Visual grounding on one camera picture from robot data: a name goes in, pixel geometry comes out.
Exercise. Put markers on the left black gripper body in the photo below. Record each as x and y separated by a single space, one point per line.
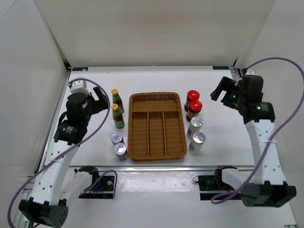
93 107

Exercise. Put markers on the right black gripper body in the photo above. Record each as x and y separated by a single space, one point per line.
233 97

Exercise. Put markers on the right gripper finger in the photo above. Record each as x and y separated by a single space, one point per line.
215 94
227 84

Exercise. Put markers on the yellow-cap sauce bottle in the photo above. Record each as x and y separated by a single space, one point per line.
117 116
117 99

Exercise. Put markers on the red-lid sauce jar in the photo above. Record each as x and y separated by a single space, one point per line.
194 108
192 95

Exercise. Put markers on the silver-lid white can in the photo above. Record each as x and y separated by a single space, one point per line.
197 142
194 126

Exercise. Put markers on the white-lid spice jar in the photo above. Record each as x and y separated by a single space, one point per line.
120 151
116 138

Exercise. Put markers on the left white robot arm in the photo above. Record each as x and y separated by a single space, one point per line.
49 201

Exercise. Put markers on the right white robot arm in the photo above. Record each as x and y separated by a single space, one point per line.
266 186

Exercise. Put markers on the brown wicker basket tray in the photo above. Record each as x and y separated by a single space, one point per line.
156 130

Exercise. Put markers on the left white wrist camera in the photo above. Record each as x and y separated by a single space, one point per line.
79 86

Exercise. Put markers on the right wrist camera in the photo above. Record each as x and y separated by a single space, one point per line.
246 75

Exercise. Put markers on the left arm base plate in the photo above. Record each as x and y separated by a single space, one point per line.
103 186

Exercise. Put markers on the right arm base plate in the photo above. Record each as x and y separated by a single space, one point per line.
211 185

